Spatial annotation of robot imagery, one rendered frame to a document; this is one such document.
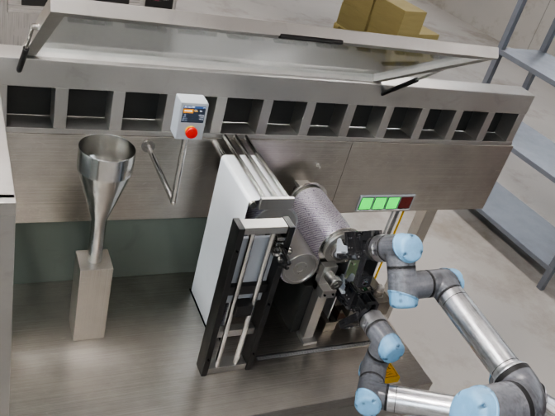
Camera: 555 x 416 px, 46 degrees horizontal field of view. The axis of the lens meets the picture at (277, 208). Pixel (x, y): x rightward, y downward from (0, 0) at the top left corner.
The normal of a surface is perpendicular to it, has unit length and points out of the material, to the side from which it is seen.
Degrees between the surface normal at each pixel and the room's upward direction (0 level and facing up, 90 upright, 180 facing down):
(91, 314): 90
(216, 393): 0
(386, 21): 90
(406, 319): 0
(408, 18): 90
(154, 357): 0
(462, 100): 90
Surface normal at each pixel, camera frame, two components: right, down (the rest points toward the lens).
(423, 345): 0.24, -0.82
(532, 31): -0.84, 0.10
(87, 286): 0.37, 0.58
